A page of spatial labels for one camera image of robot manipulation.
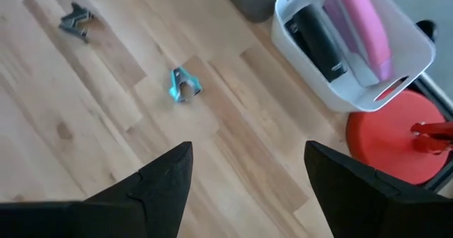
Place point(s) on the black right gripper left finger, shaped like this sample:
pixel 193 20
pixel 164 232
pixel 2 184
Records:
pixel 124 213

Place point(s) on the red desk lamp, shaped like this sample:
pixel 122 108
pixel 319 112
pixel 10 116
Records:
pixel 382 139

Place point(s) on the dark gray staple remover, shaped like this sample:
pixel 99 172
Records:
pixel 74 22

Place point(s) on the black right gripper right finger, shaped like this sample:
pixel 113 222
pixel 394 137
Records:
pixel 371 209

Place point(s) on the white plastic bin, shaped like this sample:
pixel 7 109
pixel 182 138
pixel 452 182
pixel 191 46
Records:
pixel 304 71

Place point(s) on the pink stapler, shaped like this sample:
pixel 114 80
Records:
pixel 364 25

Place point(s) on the black stapler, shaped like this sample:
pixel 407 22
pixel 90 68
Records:
pixel 318 39

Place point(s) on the teal staple remover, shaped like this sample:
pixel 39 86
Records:
pixel 176 89

